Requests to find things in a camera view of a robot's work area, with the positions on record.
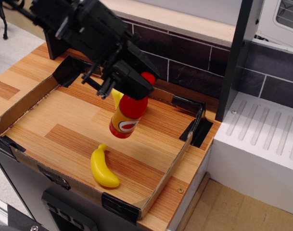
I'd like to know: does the light wooden shelf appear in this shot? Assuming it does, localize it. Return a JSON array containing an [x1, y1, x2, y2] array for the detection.
[[102, 0, 236, 48]]

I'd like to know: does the white ribbed sink drainboard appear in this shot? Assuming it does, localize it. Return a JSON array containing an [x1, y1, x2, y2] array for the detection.
[[207, 93, 293, 214]]

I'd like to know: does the yellow toy bell pepper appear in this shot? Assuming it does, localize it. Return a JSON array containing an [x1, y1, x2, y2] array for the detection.
[[111, 88, 124, 109]]

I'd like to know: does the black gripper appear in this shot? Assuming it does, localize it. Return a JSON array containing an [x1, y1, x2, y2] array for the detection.
[[54, 0, 160, 100]]

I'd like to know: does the black vertical cabinet post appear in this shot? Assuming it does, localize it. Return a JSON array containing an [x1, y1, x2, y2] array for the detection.
[[216, 0, 264, 122]]

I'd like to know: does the black oven control panel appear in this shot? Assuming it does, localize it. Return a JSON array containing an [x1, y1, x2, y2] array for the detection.
[[41, 190, 99, 231]]

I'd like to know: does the black left cabinet panel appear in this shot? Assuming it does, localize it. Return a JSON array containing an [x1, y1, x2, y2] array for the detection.
[[44, 30, 71, 60]]

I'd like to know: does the yellow toy banana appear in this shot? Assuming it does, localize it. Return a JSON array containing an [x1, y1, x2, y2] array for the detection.
[[90, 144, 120, 188]]

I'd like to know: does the white appliance with window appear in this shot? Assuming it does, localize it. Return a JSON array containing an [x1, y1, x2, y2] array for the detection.
[[256, 0, 293, 48]]

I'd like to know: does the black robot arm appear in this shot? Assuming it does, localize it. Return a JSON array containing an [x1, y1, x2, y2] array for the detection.
[[0, 0, 159, 100]]

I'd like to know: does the cardboard fence with black tape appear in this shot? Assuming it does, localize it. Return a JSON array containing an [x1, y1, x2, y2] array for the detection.
[[0, 54, 211, 220]]

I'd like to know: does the red hot sauce bottle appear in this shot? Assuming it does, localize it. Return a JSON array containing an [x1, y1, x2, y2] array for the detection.
[[109, 71, 156, 139]]

